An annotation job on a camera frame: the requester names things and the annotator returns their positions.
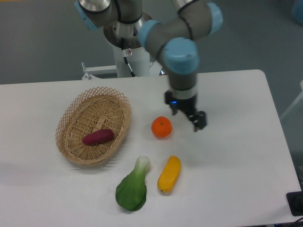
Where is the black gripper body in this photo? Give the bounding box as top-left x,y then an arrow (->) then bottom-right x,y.
164,90 -> 197,116

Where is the purple sweet potato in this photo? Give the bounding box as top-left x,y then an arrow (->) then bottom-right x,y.
82,129 -> 114,146

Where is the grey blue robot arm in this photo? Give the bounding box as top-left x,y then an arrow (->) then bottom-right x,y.
74,0 -> 223,131

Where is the woven wicker basket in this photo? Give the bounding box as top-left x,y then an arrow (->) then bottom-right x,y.
55,87 -> 132,166

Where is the orange mandarin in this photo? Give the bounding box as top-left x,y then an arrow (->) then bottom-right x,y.
151,116 -> 172,138

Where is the yellow corn cob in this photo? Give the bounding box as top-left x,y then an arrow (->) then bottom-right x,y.
157,156 -> 182,194

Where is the green bok choy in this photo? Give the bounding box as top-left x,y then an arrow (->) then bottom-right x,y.
115,156 -> 151,211

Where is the black device at edge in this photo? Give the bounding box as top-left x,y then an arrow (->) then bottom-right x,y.
286,191 -> 303,217

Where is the white pedestal base frame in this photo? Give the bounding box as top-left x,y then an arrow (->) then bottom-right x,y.
81,61 -> 166,80

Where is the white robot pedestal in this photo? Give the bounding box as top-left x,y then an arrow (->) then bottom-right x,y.
103,13 -> 154,78

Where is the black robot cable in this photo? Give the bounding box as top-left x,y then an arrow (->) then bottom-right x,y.
121,37 -> 137,78

